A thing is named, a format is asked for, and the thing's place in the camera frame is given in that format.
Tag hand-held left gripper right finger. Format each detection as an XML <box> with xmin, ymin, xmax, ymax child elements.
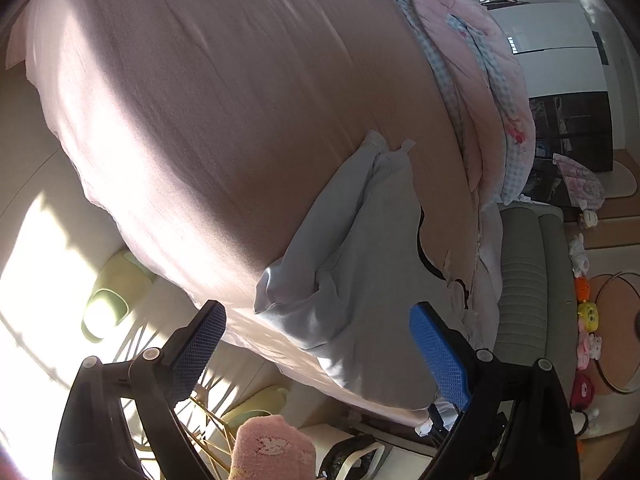
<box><xmin>409</xmin><ymin>301</ymin><xmax>583</xmax><ymax>480</ymax></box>

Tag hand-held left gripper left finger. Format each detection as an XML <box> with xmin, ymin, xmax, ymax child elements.
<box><xmin>52</xmin><ymin>300</ymin><xmax>228</xmax><ymax>480</ymax></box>

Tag light blue garment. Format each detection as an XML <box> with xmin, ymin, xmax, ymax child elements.
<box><xmin>254</xmin><ymin>129</ymin><xmax>426</xmax><ymax>361</ymax></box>

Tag green slipper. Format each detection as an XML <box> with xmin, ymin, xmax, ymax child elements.
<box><xmin>220</xmin><ymin>385</ymin><xmax>292</xmax><ymax>428</ymax></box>
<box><xmin>80</xmin><ymin>250</ymin><xmax>155</xmax><ymax>345</ymax></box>

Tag grey padded headboard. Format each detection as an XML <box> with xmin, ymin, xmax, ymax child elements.
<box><xmin>492</xmin><ymin>200</ymin><xmax>583</xmax><ymax>378</ymax></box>

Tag white trash bin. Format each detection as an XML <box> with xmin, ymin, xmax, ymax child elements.
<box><xmin>316</xmin><ymin>432</ymin><xmax>387</xmax><ymax>480</ymax></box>

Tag pink fuzzy slipper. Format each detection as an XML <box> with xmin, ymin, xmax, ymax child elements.
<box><xmin>229</xmin><ymin>414</ymin><xmax>317</xmax><ymax>480</ymax></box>

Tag red plush toy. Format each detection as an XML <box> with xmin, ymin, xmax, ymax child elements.
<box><xmin>570</xmin><ymin>374</ymin><xmax>594</xmax><ymax>409</ymax></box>

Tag pink plush toy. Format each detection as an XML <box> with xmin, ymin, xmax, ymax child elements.
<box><xmin>576</xmin><ymin>332</ymin><xmax>604</xmax><ymax>370</ymax></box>

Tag yellow plush toy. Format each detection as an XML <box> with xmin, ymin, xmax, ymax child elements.
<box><xmin>576</xmin><ymin>300</ymin><xmax>602</xmax><ymax>332</ymax></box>

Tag thin hoop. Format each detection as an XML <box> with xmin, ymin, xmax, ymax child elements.
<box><xmin>591</xmin><ymin>271</ymin><xmax>640</xmax><ymax>397</ymax></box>

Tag black and white plush toy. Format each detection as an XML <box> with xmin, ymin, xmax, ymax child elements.
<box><xmin>570</xmin><ymin>406</ymin><xmax>602</xmax><ymax>437</ymax></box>

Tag pink printed bag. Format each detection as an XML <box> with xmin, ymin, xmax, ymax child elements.
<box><xmin>552</xmin><ymin>152</ymin><xmax>607</xmax><ymax>211</ymax></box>

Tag pink bed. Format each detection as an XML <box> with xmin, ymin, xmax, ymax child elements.
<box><xmin>5</xmin><ymin>0</ymin><xmax>503</xmax><ymax>426</ymax></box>

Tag dark glass cabinet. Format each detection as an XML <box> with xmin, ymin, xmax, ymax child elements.
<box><xmin>527</xmin><ymin>89</ymin><xmax>617</xmax><ymax>207</ymax></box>

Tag pink checked quilt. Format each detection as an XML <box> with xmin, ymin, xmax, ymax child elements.
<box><xmin>395</xmin><ymin>0</ymin><xmax>537</xmax><ymax>206</ymax></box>

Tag white wardrobe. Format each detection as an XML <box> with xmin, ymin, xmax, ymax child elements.
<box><xmin>482</xmin><ymin>1</ymin><xmax>613</xmax><ymax>98</ymax></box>

